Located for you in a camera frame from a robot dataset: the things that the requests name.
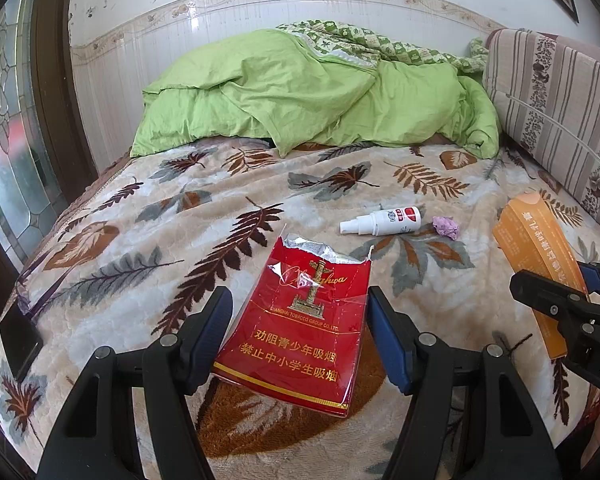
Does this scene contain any dark wooden glass door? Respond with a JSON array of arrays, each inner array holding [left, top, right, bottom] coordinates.
[[0, 0, 98, 281]]

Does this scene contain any white spray bottle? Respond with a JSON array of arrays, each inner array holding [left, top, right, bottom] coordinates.
[[338, 205, 423, 237]]

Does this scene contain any orange paper box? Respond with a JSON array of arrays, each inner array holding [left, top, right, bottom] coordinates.
[[492, 192, 591, 360]]

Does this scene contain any leaf print blanket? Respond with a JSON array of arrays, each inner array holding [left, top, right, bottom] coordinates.
[[0, 137, 600, 480]]

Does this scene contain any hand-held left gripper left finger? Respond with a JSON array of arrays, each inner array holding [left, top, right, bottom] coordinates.
[[39, 286, 234, 480]]

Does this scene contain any red cigarette pack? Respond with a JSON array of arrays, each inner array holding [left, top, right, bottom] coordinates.
[[211, 232, 373, 418]]

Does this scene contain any striped headboard cushion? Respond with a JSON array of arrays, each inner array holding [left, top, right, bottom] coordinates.
[[482, 29, 600, 248]]

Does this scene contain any green quilt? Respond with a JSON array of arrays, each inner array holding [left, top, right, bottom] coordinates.
[[130, 20, 501, 159]]

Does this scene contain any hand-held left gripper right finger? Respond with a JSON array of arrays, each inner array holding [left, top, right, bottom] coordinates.
[[367, 285, 563, 480]]

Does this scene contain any purple crumpled paper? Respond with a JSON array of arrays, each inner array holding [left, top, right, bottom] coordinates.
[[431, 216, 461, 240]]

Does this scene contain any black phone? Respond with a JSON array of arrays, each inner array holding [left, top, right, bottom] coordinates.
[[0, 302, 45, 381]]

